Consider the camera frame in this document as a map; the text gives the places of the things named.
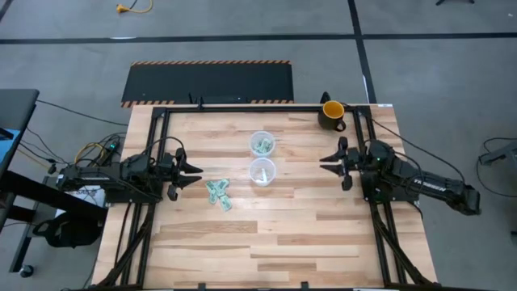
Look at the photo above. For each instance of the dark mug yellow inside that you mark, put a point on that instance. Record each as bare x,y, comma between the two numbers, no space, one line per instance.
333,110

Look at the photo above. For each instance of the black stand foot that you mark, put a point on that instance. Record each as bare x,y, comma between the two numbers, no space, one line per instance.
454,1

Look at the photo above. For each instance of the black power strip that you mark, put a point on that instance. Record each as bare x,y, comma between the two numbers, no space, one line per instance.
110,147

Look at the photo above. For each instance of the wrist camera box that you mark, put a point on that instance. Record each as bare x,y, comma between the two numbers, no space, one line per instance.
357,157
165,161

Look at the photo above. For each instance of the blue panel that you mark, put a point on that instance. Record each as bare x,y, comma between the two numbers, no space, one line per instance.
6,151

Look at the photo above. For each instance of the grey stand leg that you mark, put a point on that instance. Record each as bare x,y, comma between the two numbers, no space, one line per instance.
503,154

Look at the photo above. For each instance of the white printed sheet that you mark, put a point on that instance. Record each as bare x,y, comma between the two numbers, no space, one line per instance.
91,194

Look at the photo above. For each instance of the black hazard-striped floor mat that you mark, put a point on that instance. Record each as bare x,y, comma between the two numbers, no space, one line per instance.
210,83

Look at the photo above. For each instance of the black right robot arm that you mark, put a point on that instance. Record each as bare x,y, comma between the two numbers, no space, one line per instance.
428,182

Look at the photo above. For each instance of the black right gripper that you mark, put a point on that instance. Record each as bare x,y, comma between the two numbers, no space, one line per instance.
346,169

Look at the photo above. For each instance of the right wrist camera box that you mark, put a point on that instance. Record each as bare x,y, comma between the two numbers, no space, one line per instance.
357,157

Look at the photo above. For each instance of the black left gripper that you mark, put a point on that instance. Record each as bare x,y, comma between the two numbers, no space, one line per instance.
173,180

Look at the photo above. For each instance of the black bag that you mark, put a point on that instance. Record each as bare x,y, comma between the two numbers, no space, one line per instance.
68,234

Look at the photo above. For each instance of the black aluminium table frame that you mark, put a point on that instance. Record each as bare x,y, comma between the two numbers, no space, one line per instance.
242,108

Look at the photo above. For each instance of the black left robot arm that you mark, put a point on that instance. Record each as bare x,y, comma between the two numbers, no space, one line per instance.
101,175

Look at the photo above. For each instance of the black desk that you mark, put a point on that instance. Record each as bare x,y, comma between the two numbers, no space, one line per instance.
16,109

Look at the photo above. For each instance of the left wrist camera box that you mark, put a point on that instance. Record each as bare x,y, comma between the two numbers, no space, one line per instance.
165,161

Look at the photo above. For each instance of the clear plastic deli cup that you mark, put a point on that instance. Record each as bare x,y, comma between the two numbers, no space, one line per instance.
255,165
253,137

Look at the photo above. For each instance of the black triangular bracket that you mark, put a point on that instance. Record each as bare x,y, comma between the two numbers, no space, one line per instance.
325,99

